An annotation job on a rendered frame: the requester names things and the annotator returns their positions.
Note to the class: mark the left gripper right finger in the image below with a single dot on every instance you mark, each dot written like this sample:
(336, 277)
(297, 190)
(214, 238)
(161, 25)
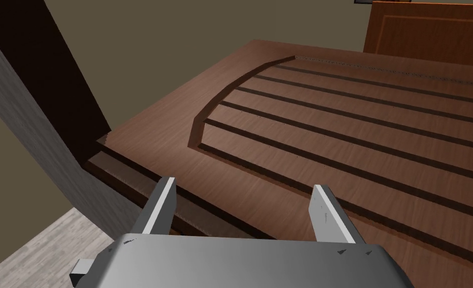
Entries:
(330, 218)

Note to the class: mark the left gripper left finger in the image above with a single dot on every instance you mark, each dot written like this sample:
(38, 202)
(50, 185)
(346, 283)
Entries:
(156, 212)

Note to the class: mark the orange-brown panelled door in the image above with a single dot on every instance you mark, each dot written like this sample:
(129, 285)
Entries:
(428, 34)

